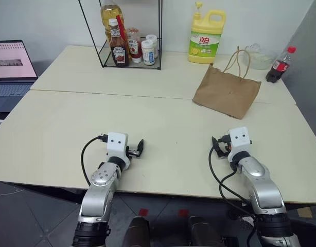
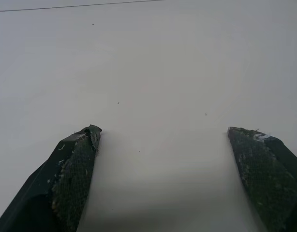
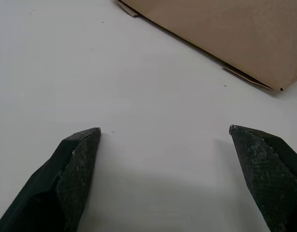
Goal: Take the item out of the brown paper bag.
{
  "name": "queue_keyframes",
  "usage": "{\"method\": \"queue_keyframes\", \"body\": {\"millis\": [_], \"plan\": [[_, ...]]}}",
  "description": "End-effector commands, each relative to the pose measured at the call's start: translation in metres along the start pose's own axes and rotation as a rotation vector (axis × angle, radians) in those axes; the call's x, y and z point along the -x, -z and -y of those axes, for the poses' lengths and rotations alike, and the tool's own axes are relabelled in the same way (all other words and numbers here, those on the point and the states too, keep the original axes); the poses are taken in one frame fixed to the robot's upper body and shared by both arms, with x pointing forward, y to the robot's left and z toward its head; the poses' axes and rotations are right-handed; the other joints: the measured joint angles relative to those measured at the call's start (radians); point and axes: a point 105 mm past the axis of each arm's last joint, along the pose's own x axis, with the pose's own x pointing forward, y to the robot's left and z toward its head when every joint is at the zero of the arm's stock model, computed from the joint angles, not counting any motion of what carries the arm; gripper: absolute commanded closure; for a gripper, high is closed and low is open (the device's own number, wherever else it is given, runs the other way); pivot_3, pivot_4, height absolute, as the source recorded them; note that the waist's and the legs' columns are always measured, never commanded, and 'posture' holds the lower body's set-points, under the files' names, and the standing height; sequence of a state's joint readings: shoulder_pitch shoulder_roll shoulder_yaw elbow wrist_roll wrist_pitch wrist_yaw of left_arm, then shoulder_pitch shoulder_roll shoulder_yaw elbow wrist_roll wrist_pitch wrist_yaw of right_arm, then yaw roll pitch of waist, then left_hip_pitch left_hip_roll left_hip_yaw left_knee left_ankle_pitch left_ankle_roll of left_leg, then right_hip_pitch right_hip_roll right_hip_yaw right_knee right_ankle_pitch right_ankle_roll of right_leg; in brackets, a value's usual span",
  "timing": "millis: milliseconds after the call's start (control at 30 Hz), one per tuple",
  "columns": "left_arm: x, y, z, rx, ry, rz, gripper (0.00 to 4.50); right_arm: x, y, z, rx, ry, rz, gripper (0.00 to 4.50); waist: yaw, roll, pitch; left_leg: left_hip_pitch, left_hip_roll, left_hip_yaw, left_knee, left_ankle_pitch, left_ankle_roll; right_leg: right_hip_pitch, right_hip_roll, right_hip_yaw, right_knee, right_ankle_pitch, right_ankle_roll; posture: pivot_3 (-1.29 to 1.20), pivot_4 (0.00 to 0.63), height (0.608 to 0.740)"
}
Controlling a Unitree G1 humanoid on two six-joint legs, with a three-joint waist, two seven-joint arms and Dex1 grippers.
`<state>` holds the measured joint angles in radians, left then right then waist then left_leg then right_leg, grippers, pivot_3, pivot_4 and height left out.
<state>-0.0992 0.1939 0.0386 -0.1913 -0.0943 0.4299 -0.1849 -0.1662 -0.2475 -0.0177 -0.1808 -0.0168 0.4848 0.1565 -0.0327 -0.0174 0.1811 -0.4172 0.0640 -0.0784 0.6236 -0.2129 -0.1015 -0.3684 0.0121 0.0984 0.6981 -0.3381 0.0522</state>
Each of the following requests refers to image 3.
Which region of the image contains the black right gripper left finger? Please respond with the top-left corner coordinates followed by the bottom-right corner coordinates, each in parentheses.
top-left (0, 127), bottom-right (102, 232)

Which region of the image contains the brown paper bag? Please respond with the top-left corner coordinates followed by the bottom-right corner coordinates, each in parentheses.
top-left (114, 0), bottom-right (297, 92)

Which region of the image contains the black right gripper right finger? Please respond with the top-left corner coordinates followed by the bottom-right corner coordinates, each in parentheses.
top-left (229, 124), bottom-right (297, 232)

